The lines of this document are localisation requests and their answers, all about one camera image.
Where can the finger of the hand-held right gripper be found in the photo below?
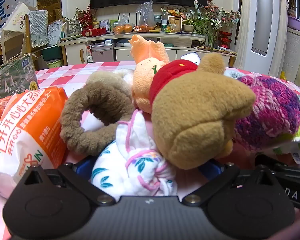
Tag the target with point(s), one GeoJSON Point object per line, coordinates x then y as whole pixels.
{"type": "Point", "coordinates": [267, 161]}

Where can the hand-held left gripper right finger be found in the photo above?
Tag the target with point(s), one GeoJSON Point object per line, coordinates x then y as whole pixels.
{"type": "Point", "coordinates": [210, 168]}

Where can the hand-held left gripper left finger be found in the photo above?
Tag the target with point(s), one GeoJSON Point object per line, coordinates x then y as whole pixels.
{"type": "Point", "coordinates": [86, 164]}

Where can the white floral cloth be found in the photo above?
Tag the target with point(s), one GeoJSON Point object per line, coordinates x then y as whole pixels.
{"type": "Point", "coordinates": [130, 165]}

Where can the brown plush bear red shirt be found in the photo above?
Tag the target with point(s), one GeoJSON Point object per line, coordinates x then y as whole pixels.
{"type": "Point", "coordinates": [202, 112]}

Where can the orange knitted cloth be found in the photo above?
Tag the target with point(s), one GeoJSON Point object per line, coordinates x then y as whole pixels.
{"type": "Point", "coordinates": [143, 80]}

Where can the printed cardboard box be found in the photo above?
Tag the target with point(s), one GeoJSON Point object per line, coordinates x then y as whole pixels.
{"type": "Point", "coordinates": [10, 80]}

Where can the brown fluffy scrunchie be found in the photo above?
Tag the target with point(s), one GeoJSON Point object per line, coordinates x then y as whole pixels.
{"type": "Point", "coordinates": [72, 130]}

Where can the pink purple knitted hat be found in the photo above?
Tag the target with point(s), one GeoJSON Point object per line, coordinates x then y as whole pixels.
{"type": "Point", "coordinates": [270, 110]}

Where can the orange white plastic bag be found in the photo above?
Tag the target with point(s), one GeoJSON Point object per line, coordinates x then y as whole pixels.
{"type": "Point", "coordinates": [27, 135]}

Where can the yellow detergent bottle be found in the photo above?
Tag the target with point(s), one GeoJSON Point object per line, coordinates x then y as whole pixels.
{"type": "Point", "coordinates": [283, 75]}

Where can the red checkered tablecloth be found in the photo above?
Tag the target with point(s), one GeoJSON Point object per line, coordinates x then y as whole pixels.
{"type": "Point", "coordinates": [65, 75]}

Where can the light green trash bin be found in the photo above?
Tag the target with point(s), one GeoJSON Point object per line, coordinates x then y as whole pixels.
{"type": "Point", "coordinates": [55, 63]}

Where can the silver storage case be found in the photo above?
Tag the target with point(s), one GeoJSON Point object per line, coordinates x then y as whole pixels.
{"type": "Point", "coordinates": [102, 53]}

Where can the cream television cabinet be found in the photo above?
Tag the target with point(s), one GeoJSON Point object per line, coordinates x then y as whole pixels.
{"type": "Point", "coordinates": [72, 52]}

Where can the dark green container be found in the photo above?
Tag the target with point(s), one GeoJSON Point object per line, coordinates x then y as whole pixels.
{"type": "Point", "coordinates": [51, 52]}

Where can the red flat box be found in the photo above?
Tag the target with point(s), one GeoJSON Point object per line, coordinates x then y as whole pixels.
{"type": "Point", "coordinates": [93, 32]}

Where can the wooden chair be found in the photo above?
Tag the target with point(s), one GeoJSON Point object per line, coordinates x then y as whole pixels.
{"type": "Point", "coordinates": [27, 42]}

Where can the white plant print holder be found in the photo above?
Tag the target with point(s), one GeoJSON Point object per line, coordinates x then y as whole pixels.
{"type": "Point", "coordinates": [72, 27]}

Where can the purple basin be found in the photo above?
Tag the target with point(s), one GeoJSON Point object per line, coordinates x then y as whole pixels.
{"type": "Point", "coordinates": [298, 25]}

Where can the bag of oranges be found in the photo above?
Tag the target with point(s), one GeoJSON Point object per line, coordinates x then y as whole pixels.
{"type": "Point", "coordinates": [122, 28]}

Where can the green potted plant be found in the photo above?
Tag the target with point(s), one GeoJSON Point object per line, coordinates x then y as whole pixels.
{"type": "Point", "coordinates": [190, 27]}

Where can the white standing air conditioner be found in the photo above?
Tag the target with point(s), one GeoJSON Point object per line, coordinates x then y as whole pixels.
{"type": "Point", "coordinates": [262, 17]}

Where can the quilted chair cover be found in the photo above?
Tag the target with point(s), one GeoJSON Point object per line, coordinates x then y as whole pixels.
{"type": "Point", "coordinates": [38, 27]}

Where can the red berry branch decoration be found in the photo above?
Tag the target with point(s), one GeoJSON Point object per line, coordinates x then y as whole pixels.
{"type": "Point", "coordinates": [86, 17]}

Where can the bananas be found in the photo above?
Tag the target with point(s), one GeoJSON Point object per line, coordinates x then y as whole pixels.
{"type": "Point", "coordinates": [155, 30]}

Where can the green label water bottle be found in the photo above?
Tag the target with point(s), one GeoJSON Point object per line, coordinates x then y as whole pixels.
{"type": "Point", "coordinates": [164, 21]}

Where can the artificial flower bouquet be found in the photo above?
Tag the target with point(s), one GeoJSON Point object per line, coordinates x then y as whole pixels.
{"type": "Point", "coordinates": [215, 12]}

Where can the clear plastic fruit bag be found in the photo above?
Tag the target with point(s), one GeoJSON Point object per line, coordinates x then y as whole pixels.
{"type": "Point", "coordinates": [145, 17]}

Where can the cream printed cloth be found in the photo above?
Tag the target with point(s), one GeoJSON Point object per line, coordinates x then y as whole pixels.
{"type": "Point", "coordinates": [17, 17]}

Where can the wooden photo frame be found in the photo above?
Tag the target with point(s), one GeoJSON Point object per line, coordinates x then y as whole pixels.
{"type": "Point", "coordinates": [174, 23]}

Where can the wall poster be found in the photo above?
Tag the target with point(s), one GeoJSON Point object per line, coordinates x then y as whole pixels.
{"type": "Point", "coordinates": [5, 2]}

